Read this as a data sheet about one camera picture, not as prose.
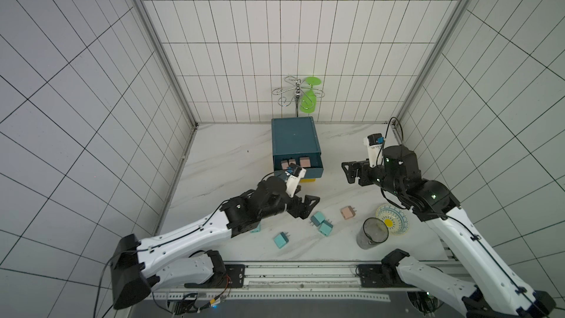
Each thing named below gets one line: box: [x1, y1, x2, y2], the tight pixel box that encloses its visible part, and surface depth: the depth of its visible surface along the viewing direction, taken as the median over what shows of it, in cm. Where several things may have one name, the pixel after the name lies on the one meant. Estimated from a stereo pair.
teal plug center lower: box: [319, 219, 334, 238], surface depth 85 cm
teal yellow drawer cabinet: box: [271, 116, 324, 183], surface depth 87 cm
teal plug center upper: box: [308, 211, 326, 227], surface depth 86 cm
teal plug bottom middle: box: [273, 231, 291, 249], surface depth 81 cm
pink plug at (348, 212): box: [340, 205, 357, 221], surface depth 88 cm
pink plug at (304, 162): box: [299, 156, 312, 168], surface depth 85 cm
